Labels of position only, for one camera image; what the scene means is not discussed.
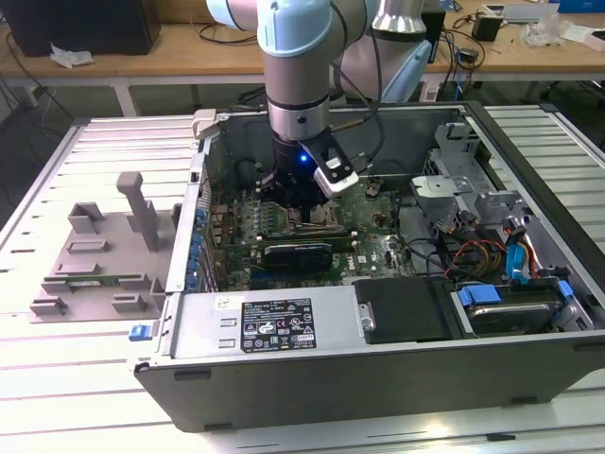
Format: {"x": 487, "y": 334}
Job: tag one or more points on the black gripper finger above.
{"x": 309, "y": 215}

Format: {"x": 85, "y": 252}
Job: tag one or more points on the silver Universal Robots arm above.
{"x": 293, "y": 71}

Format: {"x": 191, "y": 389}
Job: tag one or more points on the CPU socket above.
{"x": 294, "y": 220}

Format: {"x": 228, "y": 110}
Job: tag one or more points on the black RAM slot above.
{"x": 340, "y": 239}
{"x": 279, "y": 232}

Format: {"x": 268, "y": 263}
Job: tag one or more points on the black graphics card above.
{"x": 298, "y": 257}

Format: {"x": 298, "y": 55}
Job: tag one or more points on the green motherboard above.
{"x": 373, "y": 227}

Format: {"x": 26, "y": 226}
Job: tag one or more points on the round battery holder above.
{"x": 373, "y": 188}

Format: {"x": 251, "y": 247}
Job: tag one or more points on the grey case latch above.
{"x": 205, "y": 122}

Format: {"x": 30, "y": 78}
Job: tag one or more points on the metal drive cage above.
{"x": 439, "y": 186}

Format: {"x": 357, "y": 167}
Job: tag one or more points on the black plastic shroud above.
{"x": 406, "y": 307}

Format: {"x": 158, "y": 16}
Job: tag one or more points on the silver power supply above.
{"x": 198, "y": 326}

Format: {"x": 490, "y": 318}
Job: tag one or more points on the white tag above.
{"x": 430, "y": 93}

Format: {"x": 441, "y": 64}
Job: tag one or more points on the dark grey PC case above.
{"x": 331, "y": 392}

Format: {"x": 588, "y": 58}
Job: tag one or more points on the blue disk carrier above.
{"x": 479, "y": 295}

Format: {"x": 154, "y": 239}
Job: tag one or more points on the black box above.
{"x": 437, "y": 38}

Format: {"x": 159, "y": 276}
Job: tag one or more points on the blue case latch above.
{"x": 139, "y": 332}

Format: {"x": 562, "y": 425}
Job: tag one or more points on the green RAM stick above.
{"x": 106, "y": 280}

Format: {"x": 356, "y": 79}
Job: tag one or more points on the small black adapter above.
{"x": 469, "y": 56}

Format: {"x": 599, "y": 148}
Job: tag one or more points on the black hard disk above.
{"x": 510, "y": 317}

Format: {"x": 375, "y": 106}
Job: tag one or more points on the grey parts rack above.
{"x": 90, "y": 309}

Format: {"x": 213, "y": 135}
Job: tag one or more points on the small black cube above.
{"x": 487, "y": 27}

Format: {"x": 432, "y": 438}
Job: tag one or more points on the large black computer tower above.
{"x": 94, "y": 23}

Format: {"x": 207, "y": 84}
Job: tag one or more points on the crumpled white paper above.
{"x": 71, "y": 57}

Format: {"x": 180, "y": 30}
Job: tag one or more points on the wooden desk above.
{"x": 520, "y": 59}

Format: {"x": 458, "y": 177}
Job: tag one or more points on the grey flat device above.
{"x": 529, "y": 14}

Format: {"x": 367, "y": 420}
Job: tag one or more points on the clear plastic bags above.
{"x": 543, "y": 30}

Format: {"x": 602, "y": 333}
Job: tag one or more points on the white flat packet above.
{"x": 586, "y": 38}

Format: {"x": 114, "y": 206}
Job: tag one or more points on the blue box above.
{"x": 581, "y": 5}

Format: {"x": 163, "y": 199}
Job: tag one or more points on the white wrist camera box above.
{"x": 338, "y": 177}

